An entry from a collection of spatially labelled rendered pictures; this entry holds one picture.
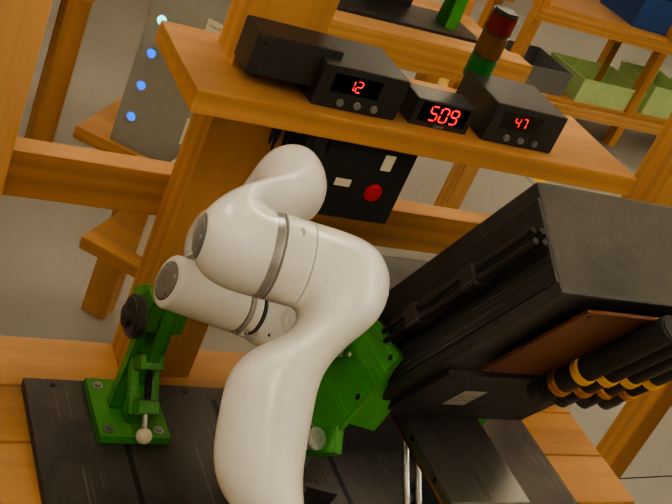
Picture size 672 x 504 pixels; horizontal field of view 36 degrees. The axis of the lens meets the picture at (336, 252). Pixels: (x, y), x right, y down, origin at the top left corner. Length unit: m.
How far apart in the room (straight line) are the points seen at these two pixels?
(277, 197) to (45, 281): 2.61
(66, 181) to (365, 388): 0.62
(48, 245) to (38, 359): 1.96
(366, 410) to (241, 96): 0.55
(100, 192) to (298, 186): 0.72
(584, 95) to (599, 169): 5.39
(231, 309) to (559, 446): 1.07
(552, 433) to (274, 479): 1.44
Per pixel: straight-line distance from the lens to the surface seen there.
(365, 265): 1.16
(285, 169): 1.23
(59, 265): 3.86
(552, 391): 1.67
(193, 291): 1.55
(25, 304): 3.63
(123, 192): 1.89
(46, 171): 1.84
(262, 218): 1.13
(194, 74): 1.62
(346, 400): 1.73
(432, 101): 1.77
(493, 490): 1.76
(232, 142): 1.78
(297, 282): 1.14
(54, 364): 2.01
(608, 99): 7.55
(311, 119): 1.65
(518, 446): 2.32
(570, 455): 2.44
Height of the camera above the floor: 2.14
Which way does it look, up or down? 28 degrees down
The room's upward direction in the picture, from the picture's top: 25 degrees clockwise
